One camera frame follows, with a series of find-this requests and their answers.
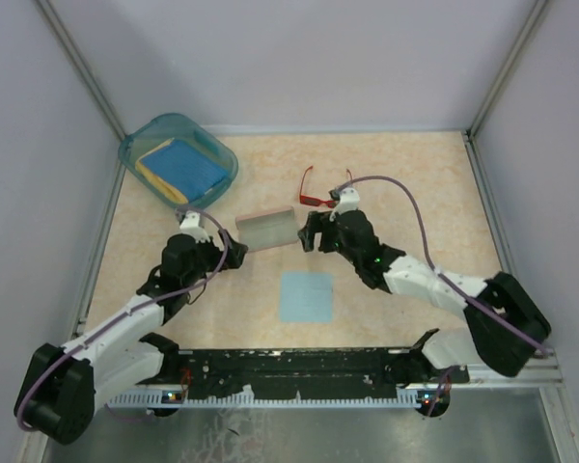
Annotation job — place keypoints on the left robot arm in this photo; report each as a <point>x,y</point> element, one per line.
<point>64,386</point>

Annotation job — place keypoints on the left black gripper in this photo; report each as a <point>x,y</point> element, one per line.
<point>236,254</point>

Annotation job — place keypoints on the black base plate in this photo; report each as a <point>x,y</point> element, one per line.
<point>308,373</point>

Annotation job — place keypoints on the teal plastic bin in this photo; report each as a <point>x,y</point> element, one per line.
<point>179,127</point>

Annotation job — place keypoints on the light blue cleaning cloth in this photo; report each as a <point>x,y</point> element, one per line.
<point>306,297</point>

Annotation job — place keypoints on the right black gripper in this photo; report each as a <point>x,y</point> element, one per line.
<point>317,222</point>

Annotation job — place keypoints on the yellow towel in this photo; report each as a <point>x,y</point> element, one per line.
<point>163,168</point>

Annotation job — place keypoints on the pink glasses case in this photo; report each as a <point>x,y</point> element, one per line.
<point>267,229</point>

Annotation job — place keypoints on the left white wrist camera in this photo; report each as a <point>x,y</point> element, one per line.
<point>191,223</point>

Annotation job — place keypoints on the blue towel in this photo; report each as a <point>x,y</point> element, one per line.
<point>201,174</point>

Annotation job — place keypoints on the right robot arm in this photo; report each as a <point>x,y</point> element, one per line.
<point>505,325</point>

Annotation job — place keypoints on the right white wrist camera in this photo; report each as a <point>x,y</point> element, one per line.
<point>346,200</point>

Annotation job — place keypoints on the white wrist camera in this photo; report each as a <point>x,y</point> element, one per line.
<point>346,200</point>
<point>191,223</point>

